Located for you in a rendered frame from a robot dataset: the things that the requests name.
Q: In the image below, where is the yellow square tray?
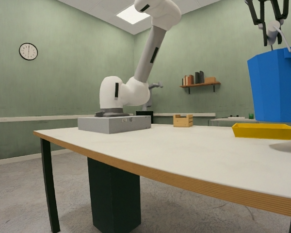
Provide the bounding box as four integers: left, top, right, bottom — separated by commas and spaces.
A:
232, 123, 291, 140

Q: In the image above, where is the small wooden crate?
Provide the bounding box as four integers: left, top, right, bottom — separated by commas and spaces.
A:
173, 115, 193, 128

